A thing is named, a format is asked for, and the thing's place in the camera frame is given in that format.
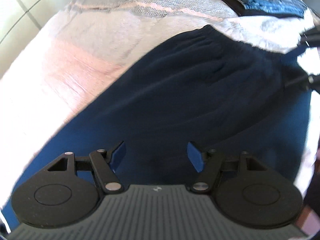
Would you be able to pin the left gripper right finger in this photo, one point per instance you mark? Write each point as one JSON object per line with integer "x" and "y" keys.
{"x": 207, "y": 164}

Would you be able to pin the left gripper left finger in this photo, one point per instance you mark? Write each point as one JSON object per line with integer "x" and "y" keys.
{"x": 104, "y": 164}

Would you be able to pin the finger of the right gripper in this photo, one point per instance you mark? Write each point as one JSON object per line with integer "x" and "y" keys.
{"x": 310, "y": 82}
{"x": 308, "y": 39}

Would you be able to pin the navy blue garment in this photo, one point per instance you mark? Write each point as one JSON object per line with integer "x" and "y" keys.
{"x": 198, "y": 86}

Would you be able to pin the grey pink patterned bedspread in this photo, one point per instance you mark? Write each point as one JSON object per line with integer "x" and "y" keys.
{"x": 84, "y": 48}

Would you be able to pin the cream wardrobe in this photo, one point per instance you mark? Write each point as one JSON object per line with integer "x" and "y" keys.
{"x": 21, "y": 20}

